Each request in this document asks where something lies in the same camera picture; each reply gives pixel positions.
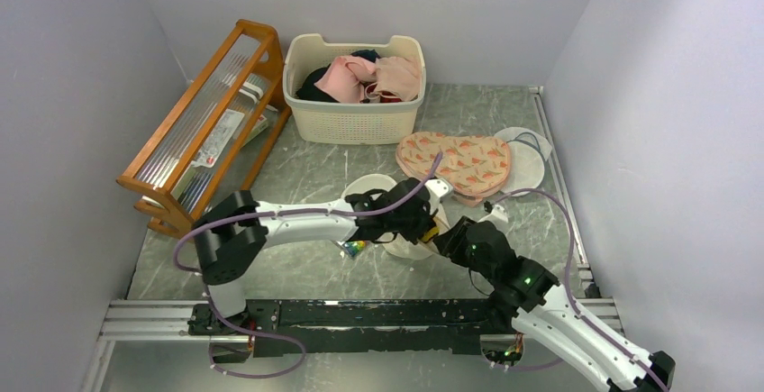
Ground aluminium frame rail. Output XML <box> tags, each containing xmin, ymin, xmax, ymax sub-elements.
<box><xmin>83</xmin><ymin>300</ymin><xmax>592</xmax><ymax>391</ymax></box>

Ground pink garment in basket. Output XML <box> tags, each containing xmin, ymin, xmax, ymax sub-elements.
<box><xmin>314</xmin><ymin>56</ymin><xmax>377</xmax><ymax>104</ymax></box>

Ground yellow black item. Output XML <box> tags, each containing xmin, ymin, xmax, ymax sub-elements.
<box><xmin>419</xmin><ymin>226</ymin><xmax>440</xmax><ymax>243</ymax></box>

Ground orange wooden shelf rack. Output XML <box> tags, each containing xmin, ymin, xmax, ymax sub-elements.
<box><xmin>117</xmin><ymin>19</ymin><xmax>292</xmax><ymax>238</ymax></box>

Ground beige mesh laundry bag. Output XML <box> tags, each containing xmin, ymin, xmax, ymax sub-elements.
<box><xmin>342</xmin><ymin>174</ymin><xmax>450</xmax><ymax>260</ymax></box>

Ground floral pink laundry bag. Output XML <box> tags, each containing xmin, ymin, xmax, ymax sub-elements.
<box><xmin>396</xmin><ymin>132</ymin><xmax>512</xmax><ymax>207</ymax></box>

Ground papers on shelf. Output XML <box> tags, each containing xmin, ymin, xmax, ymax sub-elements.
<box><xmin>190</xmin><ymin>74</ymin><xmax>269</xmax><ymax>169</ymax></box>

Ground cream plastic laundry basket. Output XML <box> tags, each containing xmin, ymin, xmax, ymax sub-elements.
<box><xmin>282</xmin><ymin>33</ymin><xmax>426</xmax><ymax>145</ymax></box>

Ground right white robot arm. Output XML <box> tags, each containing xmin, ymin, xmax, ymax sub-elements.
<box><xmin>432</xmin><ymin>218</ymin><xmax>676</xmax><ymax>391</ymax></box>

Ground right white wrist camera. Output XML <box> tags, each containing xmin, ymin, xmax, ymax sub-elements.
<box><xmin>480</xmin><ymin>201</ymin><xmax>509</xmax><ymax>232</ymax></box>

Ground pink bra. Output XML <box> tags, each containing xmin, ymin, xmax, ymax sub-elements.
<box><xmin>365</xmin><ymin>57</ymin><xmax>422</xmax><ymax>103</ymax></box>

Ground red garment in basket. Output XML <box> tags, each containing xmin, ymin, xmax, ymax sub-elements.
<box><xmin>369</xmin><ymin>95</ymin><xmax>402</xmax><ymax>104</ymax></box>

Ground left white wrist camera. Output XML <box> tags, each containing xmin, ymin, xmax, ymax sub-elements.
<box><xmin>424</xmin><ymin>178</ymin><xmax>453</xmax><ymax>204</ymax></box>

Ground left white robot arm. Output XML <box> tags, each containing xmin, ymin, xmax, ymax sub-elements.
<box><xmin>190</xmin><ymin>178</ymin><xmax>451</xmax><ymax>334</ymax></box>

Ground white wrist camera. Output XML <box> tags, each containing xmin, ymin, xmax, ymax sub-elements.
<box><xmin>424</xmin><ymin>178</ymin><xmax>453</xmax><ymax>204</ymax></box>
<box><xmin>480</xmin><ymin>201</ymin><xmax>509</xmax><ymax>232</ymax></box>

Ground marker pen pack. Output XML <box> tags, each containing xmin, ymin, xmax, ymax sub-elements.
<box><xmin>335</xmin><ymin>241</ymin><xmax>368</xmax><ymax>259</ymax></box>

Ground white mesh laundry bag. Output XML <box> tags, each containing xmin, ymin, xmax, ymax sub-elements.
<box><xmin>494</xmin><ymin>127</ymin><xmax>553</xmax><ymax>194</ymax></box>

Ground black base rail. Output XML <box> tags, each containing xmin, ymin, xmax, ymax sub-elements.
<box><xmin>187</xmin><ymin>298</ymin><xmax>528</xmax><ymax>365</ymax></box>

